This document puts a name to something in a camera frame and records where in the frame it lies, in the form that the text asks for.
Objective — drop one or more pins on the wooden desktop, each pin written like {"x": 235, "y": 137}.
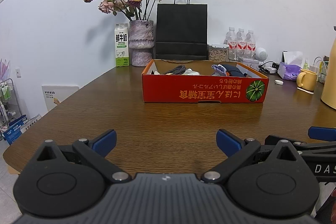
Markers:
{"x": 157, "y": 121}

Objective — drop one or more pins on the cream flat stick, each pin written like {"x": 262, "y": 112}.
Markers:
{"x": 305, "y": 90}

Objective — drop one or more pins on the purple tissue pack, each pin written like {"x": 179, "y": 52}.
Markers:
{"x": 288, "y": 71}

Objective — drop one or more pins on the orange cardboard box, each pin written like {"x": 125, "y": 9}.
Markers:
{"x": 197, "y": 87}

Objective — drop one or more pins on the clear container of seeds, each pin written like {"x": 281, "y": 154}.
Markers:
{"x": 217, "y": 54}

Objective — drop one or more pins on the purple flower decoration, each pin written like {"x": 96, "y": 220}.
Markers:
{"x": 4, "y": 69}

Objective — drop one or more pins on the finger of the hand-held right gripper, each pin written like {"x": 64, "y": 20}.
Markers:
{"x": 323, "y": 133}
{"x": 309, "y": 146}

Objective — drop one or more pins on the black paper bag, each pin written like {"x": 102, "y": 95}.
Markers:
{"x": 181, "y": 29}

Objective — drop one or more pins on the dark blue pouch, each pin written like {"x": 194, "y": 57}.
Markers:
{"x": 236, "y": 71}

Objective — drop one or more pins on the clear water bottle red label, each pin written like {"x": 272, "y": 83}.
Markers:
{"x": 250, "y": 43}
{"x": 240, "y": 41}
{"x": 231, "y": 41}

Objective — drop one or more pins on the purple mottled ceramic vase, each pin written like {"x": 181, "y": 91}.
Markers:
{"x": 141, "y": 43}

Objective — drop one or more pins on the small clear spray bottle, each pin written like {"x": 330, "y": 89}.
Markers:
{"x": 306, "y": 64}

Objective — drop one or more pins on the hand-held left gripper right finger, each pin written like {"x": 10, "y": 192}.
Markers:
{"x": 227, "y": 142}

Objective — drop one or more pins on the white charger plug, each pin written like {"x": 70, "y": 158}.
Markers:
{"x": 314, "y": 69}

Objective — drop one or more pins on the white printed tin box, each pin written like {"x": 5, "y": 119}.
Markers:
{"x": 251, "y": 64}

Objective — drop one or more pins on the purple knitted cloth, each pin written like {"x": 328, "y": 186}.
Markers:
{"x": 219, "y": 70}

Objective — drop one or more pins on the brown green paper bag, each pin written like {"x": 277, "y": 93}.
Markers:
{"x": 324, "y": 70}

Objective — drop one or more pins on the white flat board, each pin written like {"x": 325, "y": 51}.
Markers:
{"x": 59, "y": 96}

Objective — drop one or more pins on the white wall socket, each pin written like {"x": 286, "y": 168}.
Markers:
{"x": 18, "y": 72}

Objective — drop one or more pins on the white paper packet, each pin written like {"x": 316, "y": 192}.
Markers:
{"x": 155, "y": 72}

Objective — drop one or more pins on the blue white box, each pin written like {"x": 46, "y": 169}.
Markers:
{"x": 14, "y": 130}

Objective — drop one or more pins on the white round cap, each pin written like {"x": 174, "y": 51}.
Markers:
{"x": 279, "y": 82}

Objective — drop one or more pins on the yellow mug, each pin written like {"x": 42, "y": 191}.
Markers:
{"x": 308, "y": 79}

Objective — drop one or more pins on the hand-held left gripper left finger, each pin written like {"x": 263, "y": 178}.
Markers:
{"x": 105, "y": 140}

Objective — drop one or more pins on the white green milk carton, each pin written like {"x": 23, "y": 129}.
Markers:
{"x": 122, "y": 45}

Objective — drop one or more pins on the white round speaker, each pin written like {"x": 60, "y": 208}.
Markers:
{"x": 261, "y": 54}

